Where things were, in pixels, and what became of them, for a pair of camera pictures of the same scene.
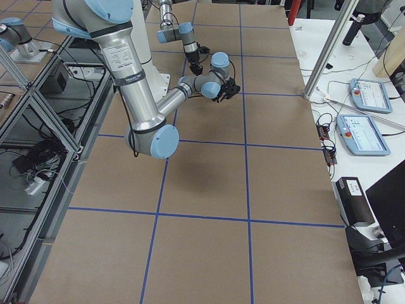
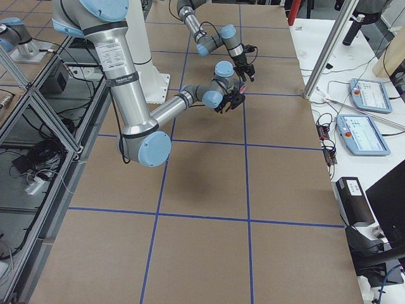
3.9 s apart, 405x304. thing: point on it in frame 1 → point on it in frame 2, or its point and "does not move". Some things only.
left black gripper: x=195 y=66 → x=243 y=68
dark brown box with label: x=354 y=202 does not move
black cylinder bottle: x=353 y=30 does not move
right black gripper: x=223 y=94 → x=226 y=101
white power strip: x=35 y=186 does not move
